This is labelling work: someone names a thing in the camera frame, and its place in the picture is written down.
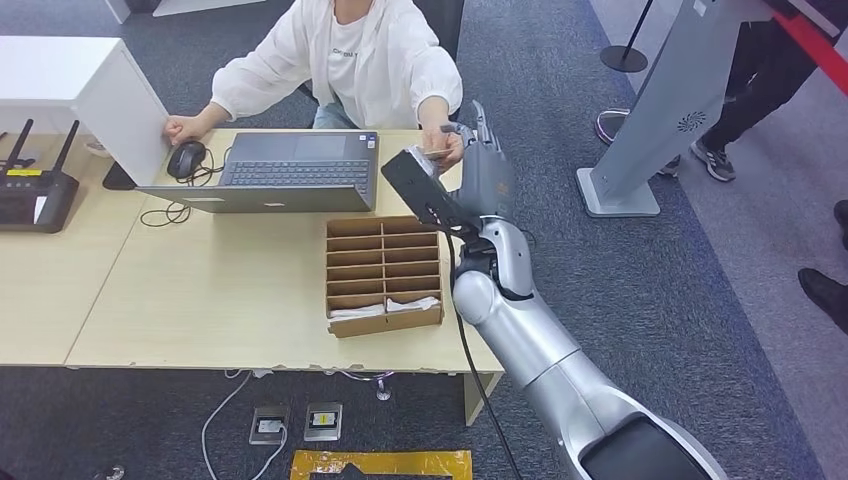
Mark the yellow tape frame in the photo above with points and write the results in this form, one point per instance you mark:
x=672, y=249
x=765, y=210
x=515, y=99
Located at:
x=381, y=462

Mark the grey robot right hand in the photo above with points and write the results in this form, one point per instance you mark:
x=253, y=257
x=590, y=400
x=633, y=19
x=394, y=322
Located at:
x=487, y=179

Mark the wrist camera with black bracket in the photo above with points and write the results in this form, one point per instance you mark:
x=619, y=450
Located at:
x=417, y=189

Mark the white tissue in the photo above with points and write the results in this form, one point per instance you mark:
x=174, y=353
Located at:
x=356, y=311
x=414, y=305

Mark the grey kiosk stand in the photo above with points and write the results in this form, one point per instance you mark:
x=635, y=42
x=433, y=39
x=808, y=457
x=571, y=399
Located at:
x=662, y=99

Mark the grey laptop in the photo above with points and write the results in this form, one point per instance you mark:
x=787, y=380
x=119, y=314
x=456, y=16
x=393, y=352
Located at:
x=298, y=172

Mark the person's right forearm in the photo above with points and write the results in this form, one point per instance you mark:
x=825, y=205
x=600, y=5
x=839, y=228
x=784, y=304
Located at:
x=215, y=116

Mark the person's right hand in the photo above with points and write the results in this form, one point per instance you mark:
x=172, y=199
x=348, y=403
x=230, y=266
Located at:
x=185, y=128

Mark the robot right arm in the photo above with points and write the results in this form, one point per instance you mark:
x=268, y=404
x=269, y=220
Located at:
x=530, y=331

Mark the person's left hand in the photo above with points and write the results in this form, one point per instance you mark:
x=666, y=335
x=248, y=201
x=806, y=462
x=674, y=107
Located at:
x=430, y=139

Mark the white cabinet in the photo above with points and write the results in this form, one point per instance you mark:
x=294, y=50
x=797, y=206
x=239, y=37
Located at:
x=112, y=109

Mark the room key card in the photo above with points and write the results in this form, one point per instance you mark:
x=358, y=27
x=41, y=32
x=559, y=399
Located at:
x=438, y=154

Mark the small metal floor object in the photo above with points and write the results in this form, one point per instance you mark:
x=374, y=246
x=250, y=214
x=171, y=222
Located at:
x=112, y=474

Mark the person's left forearm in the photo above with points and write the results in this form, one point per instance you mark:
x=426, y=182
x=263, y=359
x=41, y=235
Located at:
x=434, y=112

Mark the floor socket with plug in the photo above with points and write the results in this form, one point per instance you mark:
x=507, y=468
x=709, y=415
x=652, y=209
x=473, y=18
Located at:
x=268, y=426

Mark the metal desk foot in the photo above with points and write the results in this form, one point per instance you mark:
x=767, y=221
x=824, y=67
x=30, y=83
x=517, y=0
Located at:
x=382, y=394

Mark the white furniture panel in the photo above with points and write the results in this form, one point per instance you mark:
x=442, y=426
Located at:
x=118, y=10
x=205, y=6

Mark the black stand base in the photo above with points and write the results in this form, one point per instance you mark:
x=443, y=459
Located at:
x=119, y=179

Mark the black stanchion post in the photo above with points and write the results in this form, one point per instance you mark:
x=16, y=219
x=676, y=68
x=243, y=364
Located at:
x=624, y=60

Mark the small white object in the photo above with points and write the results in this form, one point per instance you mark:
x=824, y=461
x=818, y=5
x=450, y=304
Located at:
x=96, y=148

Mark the red barrier belt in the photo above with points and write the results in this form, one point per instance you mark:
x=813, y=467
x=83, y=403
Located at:
x=815, y=50

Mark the black computer mouse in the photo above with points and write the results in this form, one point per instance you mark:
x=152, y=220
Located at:
x=187, y=159

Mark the wooden desk leg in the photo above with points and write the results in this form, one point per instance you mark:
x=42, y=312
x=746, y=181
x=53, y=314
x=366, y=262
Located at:
x=477, y=397

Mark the wooden card organizer box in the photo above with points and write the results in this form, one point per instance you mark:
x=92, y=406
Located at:
x=358, y=265

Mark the black router with antennas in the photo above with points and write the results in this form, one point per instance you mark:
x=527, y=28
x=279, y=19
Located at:
x=33, y=204

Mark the floor socket with yellow label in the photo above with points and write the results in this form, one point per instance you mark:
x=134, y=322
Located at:
x=322, y=422

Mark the person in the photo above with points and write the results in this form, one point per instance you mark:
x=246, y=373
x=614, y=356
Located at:
x=762, y=86
x=358, y=66

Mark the dark shoe with white sole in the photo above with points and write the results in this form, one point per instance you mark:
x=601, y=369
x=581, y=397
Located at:
x=608, y=126

